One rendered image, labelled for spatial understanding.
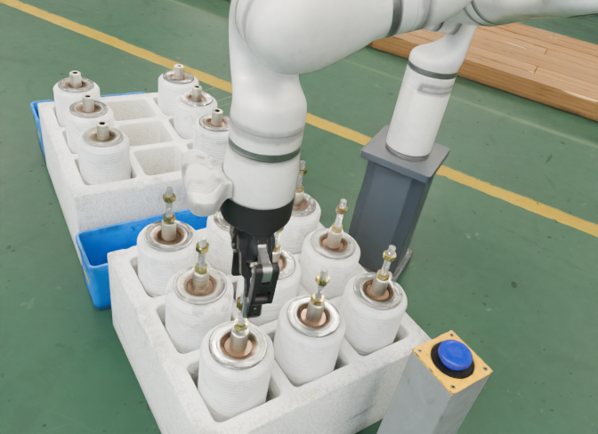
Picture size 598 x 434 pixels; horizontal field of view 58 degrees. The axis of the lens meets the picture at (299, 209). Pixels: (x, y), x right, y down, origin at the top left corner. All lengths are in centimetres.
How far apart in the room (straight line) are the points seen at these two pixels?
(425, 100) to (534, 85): 147
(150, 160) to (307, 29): 85
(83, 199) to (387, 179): 59
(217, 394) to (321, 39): 47
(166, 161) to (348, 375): 67
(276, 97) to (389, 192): 65
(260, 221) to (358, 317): 33
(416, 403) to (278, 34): 48
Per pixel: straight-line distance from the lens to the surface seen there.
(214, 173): 52
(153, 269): 85
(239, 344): 70
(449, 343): 69
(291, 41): 42
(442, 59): 100
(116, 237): 111
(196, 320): 77
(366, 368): 82
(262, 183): 50
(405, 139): 105
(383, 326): 82
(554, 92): 246
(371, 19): 46
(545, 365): 123
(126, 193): 110
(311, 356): 75
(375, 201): 111
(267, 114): 47
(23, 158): 154
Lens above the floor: 81
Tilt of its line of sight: 36 degrees down
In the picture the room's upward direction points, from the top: 11 degrees clockwise
